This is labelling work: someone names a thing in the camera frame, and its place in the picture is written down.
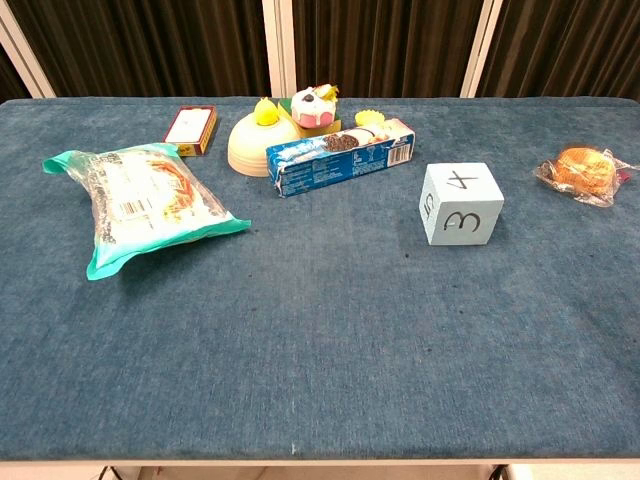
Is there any white numbered foam cube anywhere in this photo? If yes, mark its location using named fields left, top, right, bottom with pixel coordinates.
left=418, top=162, right=505, bottom=247

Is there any blue table cloth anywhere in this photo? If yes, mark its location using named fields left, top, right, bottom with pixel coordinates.
left=0, top=95, right=640, bottom=462

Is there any blue cookie box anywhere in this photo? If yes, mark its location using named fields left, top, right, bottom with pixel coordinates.
left=265, top=118, right=416, bottom=199

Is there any toy cupcake on green base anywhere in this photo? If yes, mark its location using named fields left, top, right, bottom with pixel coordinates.
left=277, top=97, right=344, bottom=140

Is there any cream dome toy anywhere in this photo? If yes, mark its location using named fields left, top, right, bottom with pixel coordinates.
left=227, top=109, right=303, bottom=178

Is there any yellow cupcake liner toy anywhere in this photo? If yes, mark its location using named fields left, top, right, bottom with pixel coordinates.
left=354, top=109, right=387, bottom=129

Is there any pink white toy cupcake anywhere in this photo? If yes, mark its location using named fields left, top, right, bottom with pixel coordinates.
left=290, top=83, right=341, bottom=129

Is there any yellow chick toy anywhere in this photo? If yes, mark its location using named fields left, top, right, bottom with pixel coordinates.
left=253, top=97, right=280, bottom=126

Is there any red white small box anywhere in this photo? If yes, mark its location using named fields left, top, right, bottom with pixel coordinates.
left=162, top=105, right=219, bottom=158

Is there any teal clear snack bag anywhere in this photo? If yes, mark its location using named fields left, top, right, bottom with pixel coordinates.
left=41, top=142, right=253, bottom=282

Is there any dark brown curtain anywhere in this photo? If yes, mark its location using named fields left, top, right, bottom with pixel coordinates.
left=0, top=0, right=640, bottom=104

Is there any wrapped orange bread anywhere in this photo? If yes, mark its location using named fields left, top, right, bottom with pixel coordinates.
left=533, top=145, right=640, bottom=208

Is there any white frame post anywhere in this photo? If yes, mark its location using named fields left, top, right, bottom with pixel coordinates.
left=261, top=0, right=298, bottom=99
left=0, top=0, right=57, bottom=100
left=459, top=0, right=504, bottom=99

